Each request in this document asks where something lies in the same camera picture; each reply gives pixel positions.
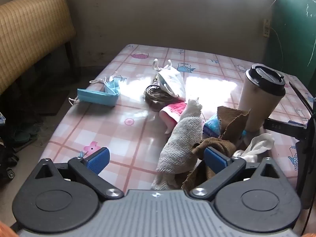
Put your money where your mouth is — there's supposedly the pink plaid tablecloth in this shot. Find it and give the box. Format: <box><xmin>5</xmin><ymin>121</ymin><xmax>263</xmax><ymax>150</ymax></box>
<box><xmin>39</xmin><ymin>44</ymin><xmax>316</xmax><ymax>193</ymax></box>

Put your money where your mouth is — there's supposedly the coiled cable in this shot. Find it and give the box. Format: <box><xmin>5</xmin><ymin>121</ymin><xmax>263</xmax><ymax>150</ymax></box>
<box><xmin>144</xmin><ymin>78</ymin><xmax>174</xmax><ymax>105</ymax></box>

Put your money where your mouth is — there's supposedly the tan woven sofa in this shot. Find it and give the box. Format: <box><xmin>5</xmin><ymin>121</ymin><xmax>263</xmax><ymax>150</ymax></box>
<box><xmin>0</xmin><ymin>0</ymin><xmax>77</xmax><ymax>95</ymax></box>

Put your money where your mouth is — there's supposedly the flat blue face mask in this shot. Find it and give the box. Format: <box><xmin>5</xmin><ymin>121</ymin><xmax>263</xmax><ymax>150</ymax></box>
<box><xmin>69</xmin><ymin>88</ymin><xmax>120</xmax><ymax>107</ymax></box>

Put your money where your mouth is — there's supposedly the dark slipper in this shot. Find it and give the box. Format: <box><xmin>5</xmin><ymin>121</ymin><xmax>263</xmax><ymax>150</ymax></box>
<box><xmin>11</xmin><ymin>124</ymin><xmax>40</xmax><ymax>149</ymax></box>

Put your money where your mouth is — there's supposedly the brown woven cloth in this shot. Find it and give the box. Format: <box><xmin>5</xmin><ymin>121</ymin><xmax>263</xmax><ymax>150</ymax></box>
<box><xmin>181</xmin><ymin>106</ymin><xmax>251</xmax><ymax>191</ymax></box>

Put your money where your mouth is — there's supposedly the pink cloth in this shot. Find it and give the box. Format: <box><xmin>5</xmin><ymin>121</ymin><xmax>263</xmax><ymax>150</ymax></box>
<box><xmin>159</xmin><ymin>101</ymin><xmax>187</xmax><ymax>134</ymax></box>

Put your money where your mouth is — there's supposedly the white terry towel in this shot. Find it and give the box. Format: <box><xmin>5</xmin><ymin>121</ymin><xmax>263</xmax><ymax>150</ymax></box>
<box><xmin>151</xmin><ymin>98</ymin><xmax>203</xmax><ymax>191</ymax></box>

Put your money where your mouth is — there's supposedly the wall socket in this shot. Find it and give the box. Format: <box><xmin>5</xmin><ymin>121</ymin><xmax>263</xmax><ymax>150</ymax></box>
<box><xmin>263</xmin><ymin>18</ymin><xmax>271</xmax><ymax>38</ymax></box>

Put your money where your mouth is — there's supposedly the dark thin rod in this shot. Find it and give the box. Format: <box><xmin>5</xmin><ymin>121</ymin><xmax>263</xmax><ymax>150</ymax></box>
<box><xmin>288</xmin><ymin>81</ymin><xmax>316</xmax><ymax>115</ymax></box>

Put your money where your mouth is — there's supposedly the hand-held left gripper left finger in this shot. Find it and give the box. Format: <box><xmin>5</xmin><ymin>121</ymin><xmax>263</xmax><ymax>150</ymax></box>
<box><xmin>32</xmin><ymin>147</ymin><xmax>124</xmax><ymax>201</ymax></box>

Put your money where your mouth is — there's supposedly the black wheeled object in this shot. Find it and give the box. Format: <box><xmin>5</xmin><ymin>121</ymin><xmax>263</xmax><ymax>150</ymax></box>
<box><xmin>0</xmin><ymin>139</ymin><xmax>20</xmax><ymax>181</ymax></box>

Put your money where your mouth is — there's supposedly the white sock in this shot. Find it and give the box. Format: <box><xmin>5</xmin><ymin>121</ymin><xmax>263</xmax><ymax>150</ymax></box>
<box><xmin>231</xmin><ymin>133</ymin><xmax>275</xmax><ymax>164</ymax></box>

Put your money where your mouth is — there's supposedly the blue tissue packet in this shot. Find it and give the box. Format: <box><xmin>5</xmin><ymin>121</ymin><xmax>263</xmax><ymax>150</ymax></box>
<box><xmin>202</xmin><ymin>115</ymin><xmax>223</xmax><ymax>139</ymax></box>

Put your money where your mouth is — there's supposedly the white face mask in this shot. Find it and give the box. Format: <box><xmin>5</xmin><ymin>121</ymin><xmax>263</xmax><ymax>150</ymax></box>
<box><xmin>152</xmin><ymin>59</ymin><xmax>186</xmax><ymax>98</ymax></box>

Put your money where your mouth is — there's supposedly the white cup with black lid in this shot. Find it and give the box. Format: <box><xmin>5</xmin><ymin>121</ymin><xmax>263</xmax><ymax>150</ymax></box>
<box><xmin>237</xmin><ymin>64</ymin><xmax>286</xmax><ymax>133</ymax></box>

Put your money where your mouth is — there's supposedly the crumpled blue face mask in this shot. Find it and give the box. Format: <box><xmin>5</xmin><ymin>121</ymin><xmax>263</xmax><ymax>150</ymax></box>
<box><xmin>89</xmin><ymin>76</ymin><xmax>123</xmax><ymax>96</ymax></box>

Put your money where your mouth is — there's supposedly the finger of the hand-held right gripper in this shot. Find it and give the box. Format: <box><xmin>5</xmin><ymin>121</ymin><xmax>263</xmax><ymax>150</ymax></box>
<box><xmin>263</xmin><ymin>118</ymin><xmax>308</xmax><ymax>140</ymax></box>

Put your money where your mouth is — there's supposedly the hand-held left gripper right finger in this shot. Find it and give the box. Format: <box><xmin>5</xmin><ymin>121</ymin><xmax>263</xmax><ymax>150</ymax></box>
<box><xmin>189</xmin><ymin>147</ymin><xmax>283</xmax><ymax>201</ymax></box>

